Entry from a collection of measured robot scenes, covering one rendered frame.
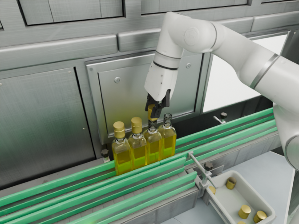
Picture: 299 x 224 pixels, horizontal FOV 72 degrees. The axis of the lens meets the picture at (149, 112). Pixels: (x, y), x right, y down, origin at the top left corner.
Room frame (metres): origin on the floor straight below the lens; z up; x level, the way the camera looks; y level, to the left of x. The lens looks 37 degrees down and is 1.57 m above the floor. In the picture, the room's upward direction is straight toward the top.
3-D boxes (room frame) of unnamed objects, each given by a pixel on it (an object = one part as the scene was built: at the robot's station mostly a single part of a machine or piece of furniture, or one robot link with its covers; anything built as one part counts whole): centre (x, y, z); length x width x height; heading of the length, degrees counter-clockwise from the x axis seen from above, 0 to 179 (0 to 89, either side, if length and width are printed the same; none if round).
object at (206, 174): (0.48, -0.19, 0.95); 0.17 x 0.03 x 0.12; 24
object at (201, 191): (0.50, -0.18, 0.85); 0.09 x 0.04 x 0.07; 24
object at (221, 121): (0.76, -0.33, 0.94); 0.07 x 0.04 x 0.13; 24
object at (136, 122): (0.51, 0.04, 1.14); 0.04 x 0.04 x 0.04
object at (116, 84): (0.78, -0.21, 1.15); 0.90 x 0.03 x 0.34; 114
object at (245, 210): (0.41, -0.37, 0.79); 0.04 x 0.04 x 0.04
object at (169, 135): (0.56, -0.06, 0.99); 0.06 x 0.06 x 0.21; 23
